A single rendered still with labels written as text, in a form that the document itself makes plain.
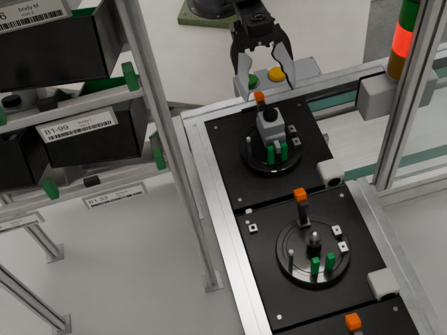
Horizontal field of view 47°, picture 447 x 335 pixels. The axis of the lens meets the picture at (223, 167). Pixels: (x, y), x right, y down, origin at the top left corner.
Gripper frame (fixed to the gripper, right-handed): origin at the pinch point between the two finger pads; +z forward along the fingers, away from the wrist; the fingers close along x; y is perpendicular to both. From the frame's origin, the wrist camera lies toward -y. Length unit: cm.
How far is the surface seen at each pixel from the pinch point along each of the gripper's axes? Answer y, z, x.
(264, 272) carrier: -6.5, 31.9, 10.0
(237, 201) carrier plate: 5.7, 20.9, 10.6
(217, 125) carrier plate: 21.0, 7.1, 9.4
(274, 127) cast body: 3.8, 7.6, -0.1
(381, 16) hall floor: 174, -1, -103
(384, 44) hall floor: 160, 12, -95
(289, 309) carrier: -12.5, 37.3, 7.9
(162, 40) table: 62, -15, 15
